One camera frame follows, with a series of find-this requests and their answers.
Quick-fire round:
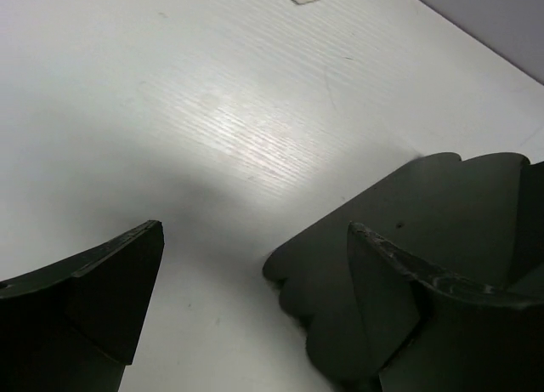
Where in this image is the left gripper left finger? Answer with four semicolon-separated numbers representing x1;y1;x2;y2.
1;220;164;391

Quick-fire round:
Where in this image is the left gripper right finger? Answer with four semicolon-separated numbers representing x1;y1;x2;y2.
348;223;543;391

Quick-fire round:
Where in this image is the black drawer cabinet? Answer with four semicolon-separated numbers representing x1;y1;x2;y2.
263;153;543;391

